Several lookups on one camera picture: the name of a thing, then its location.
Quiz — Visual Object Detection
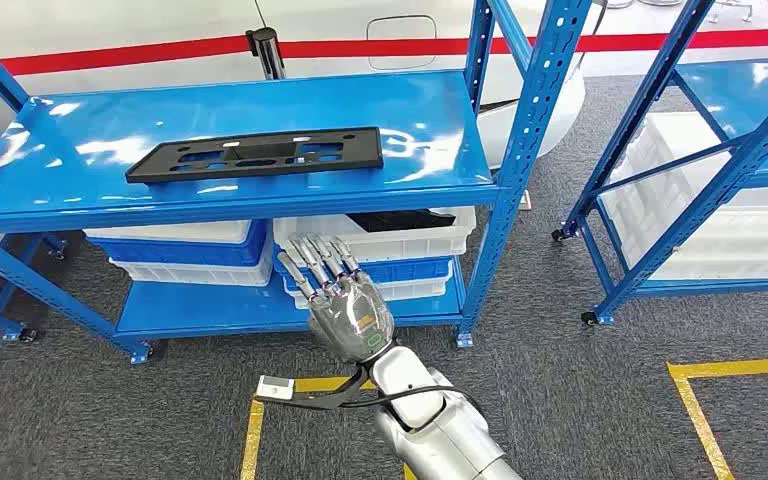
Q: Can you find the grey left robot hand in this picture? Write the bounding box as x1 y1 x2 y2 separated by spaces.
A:
276 233 397 364

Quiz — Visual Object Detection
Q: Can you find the long black plastic part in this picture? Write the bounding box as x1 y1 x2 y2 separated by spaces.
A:
124 127 385 185

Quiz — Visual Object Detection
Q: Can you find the black ribbed part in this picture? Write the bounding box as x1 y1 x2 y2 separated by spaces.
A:
346 209 457 233

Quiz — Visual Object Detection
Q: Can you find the white plastic storage bin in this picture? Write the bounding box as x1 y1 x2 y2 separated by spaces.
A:
83 220 256 245
612 111 768 210
272 206 478 264
282 261 455 311
599 185 768 281
108 235 276 287

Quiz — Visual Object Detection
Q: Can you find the blue plastic storage bin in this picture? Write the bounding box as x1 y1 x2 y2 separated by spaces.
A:
272 254 455 286
85 221 269 268

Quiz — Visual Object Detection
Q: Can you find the red barrier belt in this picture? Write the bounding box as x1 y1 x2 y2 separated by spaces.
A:
277 27 768 60
0 34 253 81

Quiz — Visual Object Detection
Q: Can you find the black camera bracket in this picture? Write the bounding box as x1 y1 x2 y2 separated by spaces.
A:
255 367 375 412

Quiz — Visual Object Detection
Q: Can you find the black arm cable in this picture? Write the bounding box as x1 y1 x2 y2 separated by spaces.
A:
350 386 488 432

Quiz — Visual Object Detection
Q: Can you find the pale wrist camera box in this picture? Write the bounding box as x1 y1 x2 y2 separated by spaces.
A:
255 375 296 401

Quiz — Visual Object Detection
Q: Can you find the black-topped steel stanchion post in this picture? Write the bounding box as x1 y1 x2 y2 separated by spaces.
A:
246 27 287 81

